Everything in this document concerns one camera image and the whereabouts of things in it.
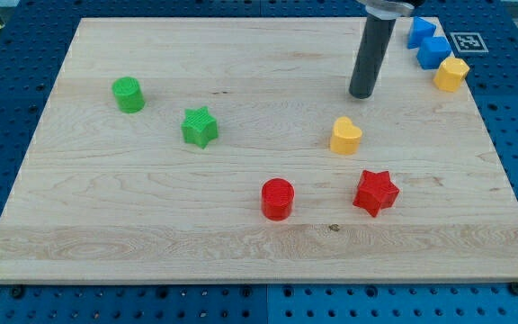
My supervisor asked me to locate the green star block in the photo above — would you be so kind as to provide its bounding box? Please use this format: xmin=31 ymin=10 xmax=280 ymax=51
xmin=181 ymin=106 xmax=219 ymax=149

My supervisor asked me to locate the yellow heart block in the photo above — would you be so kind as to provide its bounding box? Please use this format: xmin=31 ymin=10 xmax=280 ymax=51
xmin=330 ymin=116 xmax=363 ymax=155

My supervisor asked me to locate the red star block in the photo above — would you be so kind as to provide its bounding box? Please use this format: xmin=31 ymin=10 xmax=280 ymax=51
xmin=353 ymin=170 xmax=399 ymax=217

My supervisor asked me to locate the red cylinder block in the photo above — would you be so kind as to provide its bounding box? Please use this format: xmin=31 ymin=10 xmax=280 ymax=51
xmin=261 ymin=178 xmax=295 ymax=221

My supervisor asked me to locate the wooden board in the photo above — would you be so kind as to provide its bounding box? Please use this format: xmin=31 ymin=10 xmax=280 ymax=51
xmin=0 ymin=18 xmax=518 ymax=284

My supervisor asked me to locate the green cylinder block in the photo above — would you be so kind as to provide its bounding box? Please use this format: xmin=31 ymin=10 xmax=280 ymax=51
xmin=112 ymin=76 xmax=145 ymax=113

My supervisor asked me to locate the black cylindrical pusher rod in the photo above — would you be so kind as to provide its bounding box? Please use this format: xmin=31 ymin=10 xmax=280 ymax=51
xmin=349 ymin=13 xmax=396 ymax=99

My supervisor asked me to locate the blue cube block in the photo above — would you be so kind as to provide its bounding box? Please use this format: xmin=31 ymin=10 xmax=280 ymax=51
xmin=416 ymin=36 xmax=451 ymax=69

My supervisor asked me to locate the yellow hexagon block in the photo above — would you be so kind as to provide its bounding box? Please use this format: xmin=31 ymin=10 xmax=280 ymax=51
xmin=433 ymin=57 xmax=470 ymax=92

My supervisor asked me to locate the blue triangle block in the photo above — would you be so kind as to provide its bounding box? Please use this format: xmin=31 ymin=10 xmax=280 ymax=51
xmin=407 ymin=17 xmax=436 ymax=49

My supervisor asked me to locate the black white fiducial tag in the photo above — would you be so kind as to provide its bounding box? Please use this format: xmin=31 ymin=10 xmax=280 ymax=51
xmin=450 ymin=31 xmax=488 ymax=54

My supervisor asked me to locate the silver rod mount flange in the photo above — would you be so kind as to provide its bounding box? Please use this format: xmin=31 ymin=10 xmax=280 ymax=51
xmin=357 ymin=0 xmax=415 ymax=20

